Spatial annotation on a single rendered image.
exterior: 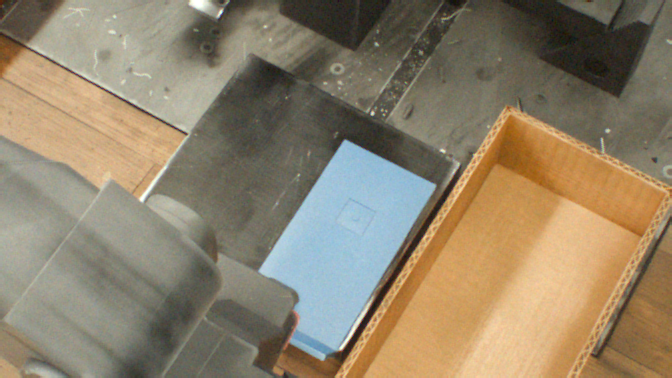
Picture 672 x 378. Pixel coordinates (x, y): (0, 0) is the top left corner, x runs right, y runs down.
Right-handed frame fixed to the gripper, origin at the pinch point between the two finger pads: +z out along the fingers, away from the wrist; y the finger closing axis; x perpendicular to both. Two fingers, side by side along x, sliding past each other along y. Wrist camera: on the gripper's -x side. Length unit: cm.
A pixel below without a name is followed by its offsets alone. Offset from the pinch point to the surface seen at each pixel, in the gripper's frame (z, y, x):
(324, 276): 9.6, 4.1, -0.7
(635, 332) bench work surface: 15.2, 9.9, -19.6
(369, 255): 10.9, 6.5, -2.5
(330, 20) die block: 18.3, 19.3, 8.9
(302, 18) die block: 19.7, 18.6, 11.2
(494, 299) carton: 13.5, 7.6, -10.7
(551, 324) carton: 13.6, 7.9, -14.7
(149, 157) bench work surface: 13.3, 5.0, 14.6
